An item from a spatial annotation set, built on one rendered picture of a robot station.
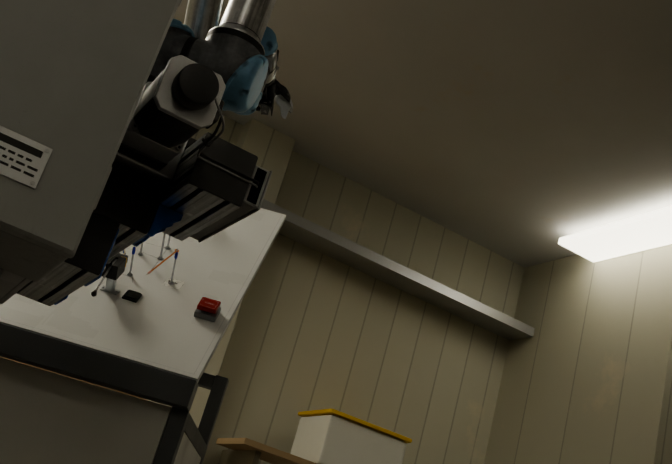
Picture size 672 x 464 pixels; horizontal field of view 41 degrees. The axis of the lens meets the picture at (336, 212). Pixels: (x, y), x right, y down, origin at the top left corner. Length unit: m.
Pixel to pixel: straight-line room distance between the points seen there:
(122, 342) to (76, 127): 1.22
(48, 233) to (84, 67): 0.20
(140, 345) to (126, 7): 1.23
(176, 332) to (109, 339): 0.17
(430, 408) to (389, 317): 0.63
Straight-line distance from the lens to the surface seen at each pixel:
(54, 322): 2.27
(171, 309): 2.38
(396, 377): 5.79
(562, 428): 5.66
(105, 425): 2.18
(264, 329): 5.38
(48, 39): 1.09
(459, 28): 4.19
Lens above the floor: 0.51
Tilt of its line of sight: 22 degrees up
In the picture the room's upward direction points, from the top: 17 degrees clockwise
